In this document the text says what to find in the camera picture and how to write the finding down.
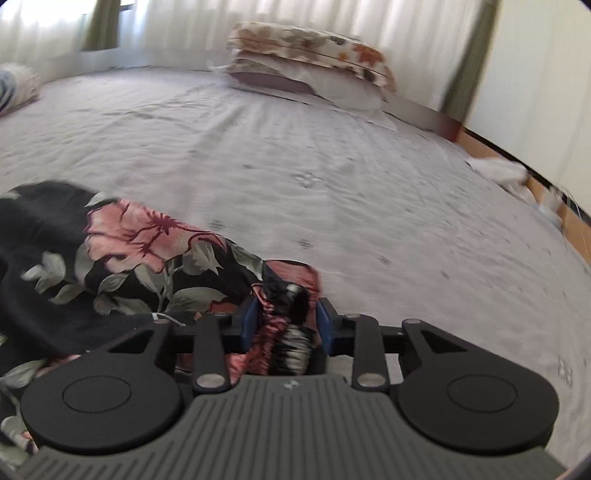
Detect black floral pants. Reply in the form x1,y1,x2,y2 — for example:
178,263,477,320
0,181,325,468

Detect brown wooden bed frame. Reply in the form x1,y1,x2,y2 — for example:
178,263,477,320
382,95,468,142

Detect white sheer curtain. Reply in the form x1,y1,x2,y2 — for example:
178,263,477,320
0,0,491,77

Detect white cloth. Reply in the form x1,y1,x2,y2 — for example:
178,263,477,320
464,156,533,200

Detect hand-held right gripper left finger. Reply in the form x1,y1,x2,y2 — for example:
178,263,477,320
108,295,259,394

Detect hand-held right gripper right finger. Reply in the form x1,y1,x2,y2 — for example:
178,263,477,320
316,297,468,393

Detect olive green curtain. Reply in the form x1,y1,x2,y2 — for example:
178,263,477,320
441,0,499,136
84,0,122,52

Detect floral pillow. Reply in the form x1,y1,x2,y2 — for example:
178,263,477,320
226,21,399,96

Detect white and mauve pillow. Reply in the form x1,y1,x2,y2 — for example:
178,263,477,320
210,56,399,132

